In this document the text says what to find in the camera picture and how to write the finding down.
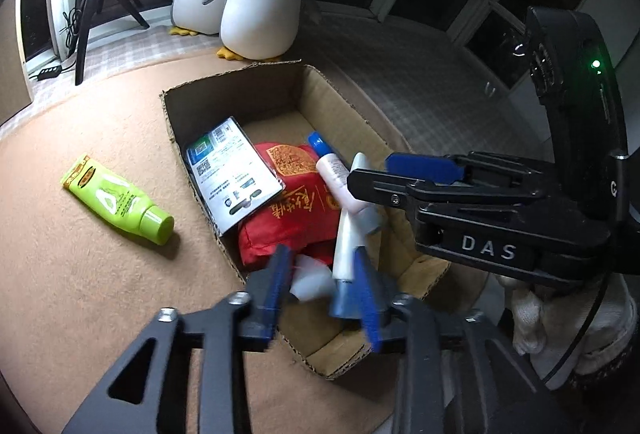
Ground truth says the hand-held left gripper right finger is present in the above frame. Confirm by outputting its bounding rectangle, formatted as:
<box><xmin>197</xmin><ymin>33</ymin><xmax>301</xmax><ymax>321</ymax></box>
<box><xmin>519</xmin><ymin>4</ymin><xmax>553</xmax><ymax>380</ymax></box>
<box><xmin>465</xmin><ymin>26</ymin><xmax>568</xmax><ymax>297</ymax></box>
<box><xmin>352</xmin><ymin>246</ymin><xmax>556</xmax><ymax>434</ymax></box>

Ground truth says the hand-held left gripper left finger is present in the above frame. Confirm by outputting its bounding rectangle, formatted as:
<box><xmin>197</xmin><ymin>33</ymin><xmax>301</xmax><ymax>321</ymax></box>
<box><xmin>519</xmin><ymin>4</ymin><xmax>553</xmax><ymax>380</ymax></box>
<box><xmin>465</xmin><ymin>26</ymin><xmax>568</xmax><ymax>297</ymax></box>
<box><xmin>60</xmin><ymin>244</ymin><xmax>296</xmax><ymax>434</ymax></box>

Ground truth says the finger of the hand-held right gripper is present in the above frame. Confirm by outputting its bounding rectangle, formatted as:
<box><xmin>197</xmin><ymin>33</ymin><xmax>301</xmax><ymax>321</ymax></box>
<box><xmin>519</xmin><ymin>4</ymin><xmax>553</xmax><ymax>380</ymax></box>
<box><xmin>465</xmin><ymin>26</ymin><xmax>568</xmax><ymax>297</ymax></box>
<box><xmin>385</xmin><ymin>152</ymin><xmax>556</xmax><ymax>187</ymax></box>
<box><xmin>346</xmin><ymin>168</ymin><xmax>543</xmax><ymax>219</ymax></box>

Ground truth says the white sunscreen bottle blue cap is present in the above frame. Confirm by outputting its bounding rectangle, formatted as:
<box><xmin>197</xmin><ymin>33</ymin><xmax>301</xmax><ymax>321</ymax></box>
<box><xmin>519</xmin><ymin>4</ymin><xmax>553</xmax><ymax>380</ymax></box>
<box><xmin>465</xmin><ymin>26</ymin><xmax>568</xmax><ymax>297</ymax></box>
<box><xmin>327</xmin><ymin>153</ymin><xmax>383</xmax><ymax>321</ymax></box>

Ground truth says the white printed packet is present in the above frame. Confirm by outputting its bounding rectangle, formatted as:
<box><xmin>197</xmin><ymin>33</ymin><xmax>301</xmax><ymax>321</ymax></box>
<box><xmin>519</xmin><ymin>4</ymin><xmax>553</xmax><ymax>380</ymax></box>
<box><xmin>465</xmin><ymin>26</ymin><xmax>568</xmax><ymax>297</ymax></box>
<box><xmin>186</xmin><ymin>116</ymin><xmax>287</xmax><ymax>235</ymax></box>

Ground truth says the cardboard box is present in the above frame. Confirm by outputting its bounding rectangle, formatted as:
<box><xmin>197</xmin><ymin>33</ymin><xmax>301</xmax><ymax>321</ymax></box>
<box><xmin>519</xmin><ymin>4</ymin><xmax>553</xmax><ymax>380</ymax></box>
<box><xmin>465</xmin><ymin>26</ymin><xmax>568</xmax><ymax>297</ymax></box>
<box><xmin>160</xmin><ymin>58</ymin><xmax>453</xmax><ymax>380</ymax></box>

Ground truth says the person's right hand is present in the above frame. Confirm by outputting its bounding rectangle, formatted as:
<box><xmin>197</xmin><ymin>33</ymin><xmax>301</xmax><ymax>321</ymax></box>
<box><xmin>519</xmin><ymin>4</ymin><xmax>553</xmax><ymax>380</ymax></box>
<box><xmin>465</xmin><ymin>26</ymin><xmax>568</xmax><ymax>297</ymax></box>
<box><xmin>507</xmin><ymin>271</ymin><xmax>637</xmax><ymax>382</ymax></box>

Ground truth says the red cloth pouch gold print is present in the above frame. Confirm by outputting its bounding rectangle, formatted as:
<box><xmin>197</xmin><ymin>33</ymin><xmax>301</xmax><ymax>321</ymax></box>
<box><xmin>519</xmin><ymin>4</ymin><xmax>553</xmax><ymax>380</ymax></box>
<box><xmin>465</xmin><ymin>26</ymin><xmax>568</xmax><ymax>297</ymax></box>
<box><xmin>237</xmin><ymin>141</ymin><xmax>346</xmax><ymax>269</ymax></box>

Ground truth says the checked bedsheet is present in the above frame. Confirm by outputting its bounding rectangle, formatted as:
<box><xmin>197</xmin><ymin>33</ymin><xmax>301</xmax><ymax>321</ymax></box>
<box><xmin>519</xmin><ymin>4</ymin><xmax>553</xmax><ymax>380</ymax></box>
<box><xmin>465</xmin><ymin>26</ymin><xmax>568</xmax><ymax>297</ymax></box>
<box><xmin>0</xmin><ymin>8</ymin><xmax>556</xmax><ymax>195</ymax></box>

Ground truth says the tan blanket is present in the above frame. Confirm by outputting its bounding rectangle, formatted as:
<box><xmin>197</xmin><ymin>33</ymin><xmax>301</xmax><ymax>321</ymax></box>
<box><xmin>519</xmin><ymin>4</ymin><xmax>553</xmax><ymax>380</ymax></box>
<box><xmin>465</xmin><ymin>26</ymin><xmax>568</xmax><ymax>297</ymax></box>
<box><xmin>0</xmin><ymin>58</ymin><xmax>501</xmax><ymax>434</ymax></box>

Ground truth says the green tube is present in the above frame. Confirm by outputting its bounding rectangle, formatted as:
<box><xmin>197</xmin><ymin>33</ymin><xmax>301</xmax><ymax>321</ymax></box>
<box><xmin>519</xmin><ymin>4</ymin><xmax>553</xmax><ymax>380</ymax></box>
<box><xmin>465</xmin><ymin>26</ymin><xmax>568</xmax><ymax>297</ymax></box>
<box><xmin>61</xmin><ymin>155</ymin><xmax>176</xmax><ymax>246</ymax></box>

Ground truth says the black tripod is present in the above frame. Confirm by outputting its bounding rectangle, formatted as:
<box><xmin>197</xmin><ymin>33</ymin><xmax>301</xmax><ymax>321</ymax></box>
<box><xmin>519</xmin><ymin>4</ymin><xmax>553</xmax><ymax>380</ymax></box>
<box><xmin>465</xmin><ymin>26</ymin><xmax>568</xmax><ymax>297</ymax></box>
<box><xmin>74</xmin><ymin>0</ymin><xmax>151</xmax><ymax>87</ymax></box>

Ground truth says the black power strip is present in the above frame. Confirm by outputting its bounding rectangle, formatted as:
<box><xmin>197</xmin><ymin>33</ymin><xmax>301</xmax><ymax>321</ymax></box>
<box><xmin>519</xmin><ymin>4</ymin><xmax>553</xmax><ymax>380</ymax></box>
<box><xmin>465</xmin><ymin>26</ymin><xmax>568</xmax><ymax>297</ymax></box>
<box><xmin>30</xmin><ymin>65</ymin><xmax>65</xmax><ymax>82</ymax></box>

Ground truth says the black cable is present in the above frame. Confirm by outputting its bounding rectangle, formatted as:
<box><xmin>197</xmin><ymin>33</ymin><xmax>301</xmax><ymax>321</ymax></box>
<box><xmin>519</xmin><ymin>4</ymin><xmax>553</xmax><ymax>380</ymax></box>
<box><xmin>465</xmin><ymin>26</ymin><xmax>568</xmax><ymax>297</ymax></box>
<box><xmin>57</xmin><ymin>8</ymin><xmax>83</xmax><ymax>59</ymax></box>

